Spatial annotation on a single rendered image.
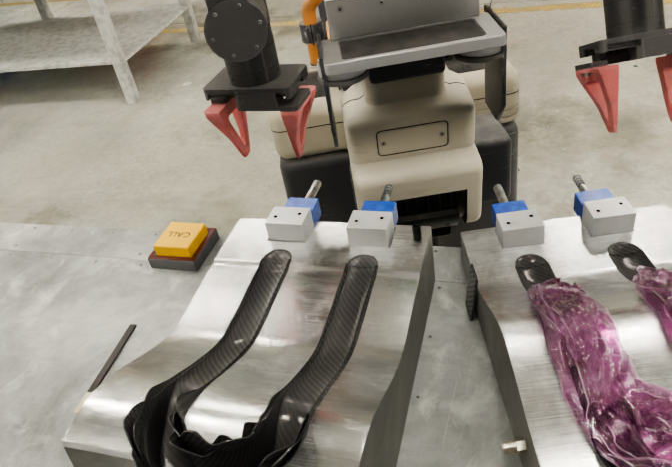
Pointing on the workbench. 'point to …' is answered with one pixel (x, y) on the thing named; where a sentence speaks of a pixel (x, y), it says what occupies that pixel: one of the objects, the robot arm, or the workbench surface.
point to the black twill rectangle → (471, 292)
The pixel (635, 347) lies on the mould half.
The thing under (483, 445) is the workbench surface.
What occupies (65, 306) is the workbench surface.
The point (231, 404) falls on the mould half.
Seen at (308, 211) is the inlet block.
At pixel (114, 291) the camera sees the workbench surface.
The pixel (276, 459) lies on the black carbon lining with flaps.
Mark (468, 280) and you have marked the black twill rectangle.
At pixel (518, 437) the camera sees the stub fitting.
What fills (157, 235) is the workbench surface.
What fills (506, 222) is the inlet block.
